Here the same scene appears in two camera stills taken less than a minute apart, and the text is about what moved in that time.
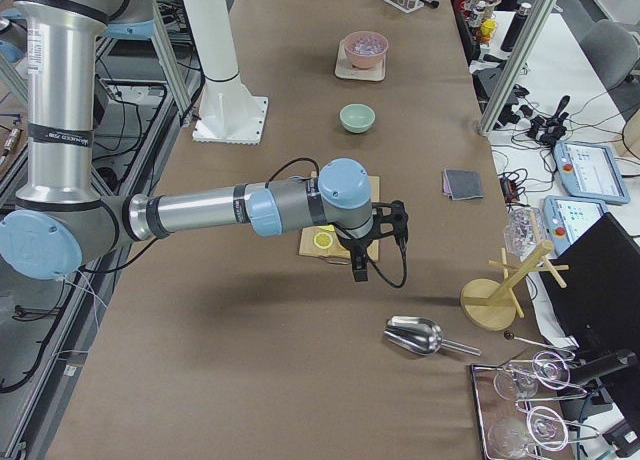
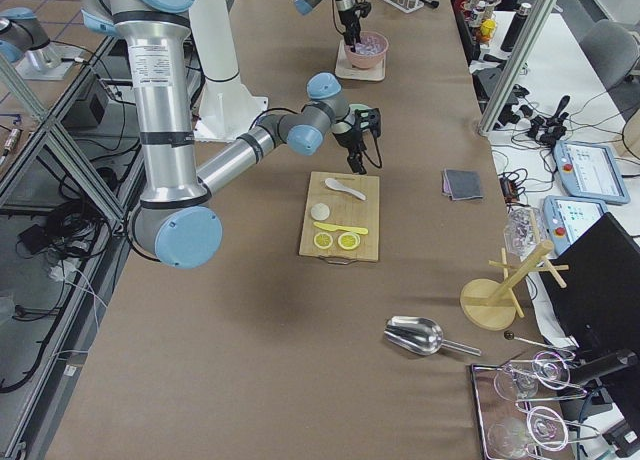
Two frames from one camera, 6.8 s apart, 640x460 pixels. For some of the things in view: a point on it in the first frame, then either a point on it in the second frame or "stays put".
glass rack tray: [511, 429] stays put
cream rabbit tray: [344, 67] stays put
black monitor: [600, 306] stays put
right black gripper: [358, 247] → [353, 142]
